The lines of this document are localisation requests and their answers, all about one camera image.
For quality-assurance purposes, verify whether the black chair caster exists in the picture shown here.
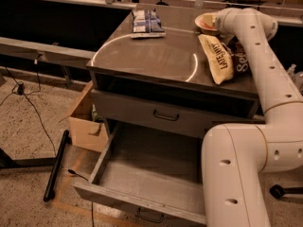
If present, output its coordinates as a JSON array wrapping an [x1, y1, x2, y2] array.
[[270, 184, 303, 200]]

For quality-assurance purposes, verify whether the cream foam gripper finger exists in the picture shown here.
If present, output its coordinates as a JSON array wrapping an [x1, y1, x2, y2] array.
[[203, 13, 217, 28]]

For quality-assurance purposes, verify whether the blue white snack pack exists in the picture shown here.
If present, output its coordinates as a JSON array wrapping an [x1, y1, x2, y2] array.
[[131, 9, 166, 38]]

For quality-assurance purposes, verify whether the grey metal cabinet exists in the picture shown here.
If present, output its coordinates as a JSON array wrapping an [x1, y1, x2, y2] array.
[[86, 3, 266, 144]]

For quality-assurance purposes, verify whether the yellow chip bag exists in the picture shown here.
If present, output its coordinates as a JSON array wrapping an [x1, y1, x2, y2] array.
[[198, 34, 234, 85]]

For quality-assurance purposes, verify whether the black floor cable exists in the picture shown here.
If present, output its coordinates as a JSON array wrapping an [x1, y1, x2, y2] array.
[[0, 65, 96, 227]]

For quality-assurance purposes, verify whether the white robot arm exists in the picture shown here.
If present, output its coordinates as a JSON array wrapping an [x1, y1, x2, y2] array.
[[201, 8, 303, 227]]

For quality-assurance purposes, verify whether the cardboard box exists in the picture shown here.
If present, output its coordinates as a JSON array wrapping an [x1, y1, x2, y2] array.
[[62, 81, 108, 152]]

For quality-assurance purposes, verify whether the long grey workbench rail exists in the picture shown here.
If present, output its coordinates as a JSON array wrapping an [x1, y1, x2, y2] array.
[[0, 37, 95, 69]]

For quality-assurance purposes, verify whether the red apple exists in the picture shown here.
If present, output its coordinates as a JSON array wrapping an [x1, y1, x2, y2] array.
[[199, 21, 212, 30]]

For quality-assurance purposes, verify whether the brown snack bag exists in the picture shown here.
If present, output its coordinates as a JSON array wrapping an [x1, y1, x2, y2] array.
[[227, 37, 250, 76]]

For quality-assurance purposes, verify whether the upper grey drawer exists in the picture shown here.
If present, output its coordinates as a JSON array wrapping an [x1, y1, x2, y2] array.
[[91, 89, 222, 140]]

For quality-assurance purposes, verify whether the clear sanitizer bottle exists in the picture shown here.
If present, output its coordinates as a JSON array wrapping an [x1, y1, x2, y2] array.
[[287, 64, 296, 79]]

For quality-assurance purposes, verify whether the white paper bowl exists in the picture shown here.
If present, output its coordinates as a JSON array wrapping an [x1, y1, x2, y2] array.
[[195, 12, 219, 35]]

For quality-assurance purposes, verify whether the open bottom drawer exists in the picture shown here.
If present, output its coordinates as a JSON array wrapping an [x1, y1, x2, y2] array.
[[75, 123, 206, 227]]

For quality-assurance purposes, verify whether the black metal bar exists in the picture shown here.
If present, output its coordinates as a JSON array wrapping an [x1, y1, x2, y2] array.
[[43, 131, 69, 202]]

